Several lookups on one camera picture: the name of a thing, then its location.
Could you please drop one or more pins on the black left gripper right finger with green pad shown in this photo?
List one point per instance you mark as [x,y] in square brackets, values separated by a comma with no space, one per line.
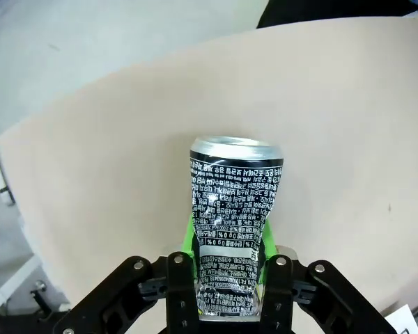
[282,292]

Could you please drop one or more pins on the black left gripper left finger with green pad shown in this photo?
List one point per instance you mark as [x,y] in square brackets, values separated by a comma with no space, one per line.
[174,292]

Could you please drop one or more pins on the crushed black soda can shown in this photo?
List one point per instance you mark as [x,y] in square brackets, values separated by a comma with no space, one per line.
[233,208]

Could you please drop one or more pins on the white paper label handwritten text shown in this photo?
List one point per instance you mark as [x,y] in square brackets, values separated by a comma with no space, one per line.
[412,321]

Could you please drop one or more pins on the white bolted mounting bracket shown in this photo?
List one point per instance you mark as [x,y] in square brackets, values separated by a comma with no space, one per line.
[17,292]

